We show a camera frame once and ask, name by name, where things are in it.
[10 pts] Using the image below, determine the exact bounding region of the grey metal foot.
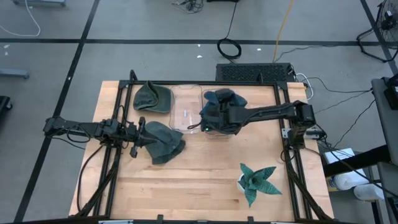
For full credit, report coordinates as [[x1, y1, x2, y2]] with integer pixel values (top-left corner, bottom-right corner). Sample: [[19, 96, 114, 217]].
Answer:
[[0, 68, 30, 79]]

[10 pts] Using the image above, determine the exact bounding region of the green snake plant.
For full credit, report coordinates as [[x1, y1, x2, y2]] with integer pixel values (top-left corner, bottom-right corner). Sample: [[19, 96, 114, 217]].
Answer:
[[238, 163, 283, 208]]

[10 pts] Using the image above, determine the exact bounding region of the black device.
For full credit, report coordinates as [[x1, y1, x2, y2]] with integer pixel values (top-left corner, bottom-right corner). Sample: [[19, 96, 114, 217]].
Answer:
[[384, 74, 398, 110]]

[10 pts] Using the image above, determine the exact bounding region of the dark green fabric hat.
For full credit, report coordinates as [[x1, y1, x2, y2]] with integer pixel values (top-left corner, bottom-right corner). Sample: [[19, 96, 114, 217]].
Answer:
[[144, 121, 187, 165], [133, 81, 174, 113]]

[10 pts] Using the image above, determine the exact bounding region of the yellow cable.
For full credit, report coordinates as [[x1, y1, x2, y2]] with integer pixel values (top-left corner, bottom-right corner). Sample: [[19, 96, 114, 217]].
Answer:
[[272, 0, 295, 63]]

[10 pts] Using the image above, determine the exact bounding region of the black floor object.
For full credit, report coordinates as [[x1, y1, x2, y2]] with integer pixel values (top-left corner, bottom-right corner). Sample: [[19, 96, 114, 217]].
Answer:
[[0, 95, 13, 121]]

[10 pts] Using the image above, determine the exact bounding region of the black cable tangle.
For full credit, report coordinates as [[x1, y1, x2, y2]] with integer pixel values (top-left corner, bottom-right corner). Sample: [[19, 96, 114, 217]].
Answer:
[[170, 0, 205, 14]]

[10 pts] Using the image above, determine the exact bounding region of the black computer case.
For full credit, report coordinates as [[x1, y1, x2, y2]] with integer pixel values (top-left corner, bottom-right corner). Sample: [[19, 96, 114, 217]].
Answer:
[[215, 62, 296, 83]]

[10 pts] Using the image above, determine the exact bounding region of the grey desk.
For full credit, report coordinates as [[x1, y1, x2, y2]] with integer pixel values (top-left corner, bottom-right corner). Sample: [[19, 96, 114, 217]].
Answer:
[[371, 73, 398, 162]]

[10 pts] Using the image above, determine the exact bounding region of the white round plant pot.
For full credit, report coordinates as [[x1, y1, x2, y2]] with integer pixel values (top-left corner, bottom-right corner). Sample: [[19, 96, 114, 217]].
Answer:
[[236, 173, 249, 194]]

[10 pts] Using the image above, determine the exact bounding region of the black standing fan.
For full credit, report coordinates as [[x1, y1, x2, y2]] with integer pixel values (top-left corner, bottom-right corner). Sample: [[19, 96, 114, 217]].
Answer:
[[356, 0, 398, 63]]

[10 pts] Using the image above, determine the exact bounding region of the black metal table frame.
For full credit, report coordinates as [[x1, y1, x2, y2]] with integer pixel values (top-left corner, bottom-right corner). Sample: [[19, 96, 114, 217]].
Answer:
[[70, 70, 335, 224]]

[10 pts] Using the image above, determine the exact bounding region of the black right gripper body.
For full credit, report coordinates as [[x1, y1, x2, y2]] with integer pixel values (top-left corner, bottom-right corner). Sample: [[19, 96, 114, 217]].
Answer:
[[201, 89, 246, 134]]

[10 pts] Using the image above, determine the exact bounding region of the grey cart base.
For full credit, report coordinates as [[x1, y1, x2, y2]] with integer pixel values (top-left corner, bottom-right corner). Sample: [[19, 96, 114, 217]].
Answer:
[[12, 0, 67, 7]]

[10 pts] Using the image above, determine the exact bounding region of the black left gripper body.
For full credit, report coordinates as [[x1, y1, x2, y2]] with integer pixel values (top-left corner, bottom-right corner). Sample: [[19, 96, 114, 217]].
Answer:
[[119, 116, 146, 159]]

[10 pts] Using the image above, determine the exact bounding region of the white box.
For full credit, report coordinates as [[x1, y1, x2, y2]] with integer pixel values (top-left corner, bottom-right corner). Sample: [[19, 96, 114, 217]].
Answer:
[[323, 147, 355, 165]]

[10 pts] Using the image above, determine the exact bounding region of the clear plastic bin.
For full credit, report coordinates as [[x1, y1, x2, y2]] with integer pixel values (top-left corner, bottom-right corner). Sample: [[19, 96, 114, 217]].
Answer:
[[201, 88, 248, 139], [169, 83, 203, 135]]

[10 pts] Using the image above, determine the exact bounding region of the black metal beam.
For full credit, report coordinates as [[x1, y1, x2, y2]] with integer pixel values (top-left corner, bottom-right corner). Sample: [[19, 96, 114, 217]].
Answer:
[[323, 144, 391, 178]]

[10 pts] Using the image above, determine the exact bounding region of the white paper towel roll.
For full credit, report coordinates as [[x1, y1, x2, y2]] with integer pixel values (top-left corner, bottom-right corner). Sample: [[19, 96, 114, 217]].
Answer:
[[329, 169, 369, 191], [353, 183, 385, 202]]

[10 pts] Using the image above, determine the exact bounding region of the white floor cable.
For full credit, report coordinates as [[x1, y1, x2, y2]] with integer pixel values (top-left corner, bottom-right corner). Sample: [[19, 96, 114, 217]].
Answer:
[[0, 0, 41, 37]]

